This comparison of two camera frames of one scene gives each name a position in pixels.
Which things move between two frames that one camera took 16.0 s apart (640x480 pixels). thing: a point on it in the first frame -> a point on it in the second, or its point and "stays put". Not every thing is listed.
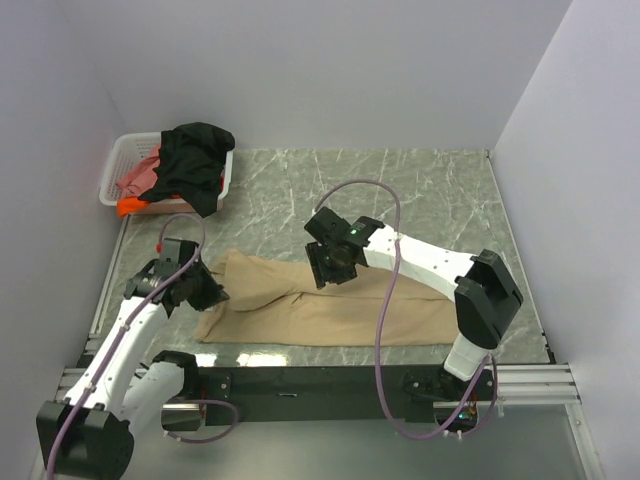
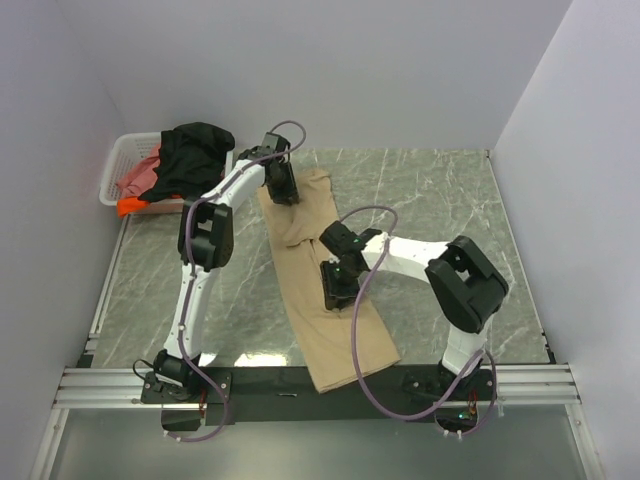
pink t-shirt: (141, 178) stays put
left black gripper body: (202, 289) -> (284, 187)
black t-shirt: (191, 165) stays put
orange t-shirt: (129, 204) stays put
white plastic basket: (130, 148) stays put
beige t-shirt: (267, 304) -> (325, 335)
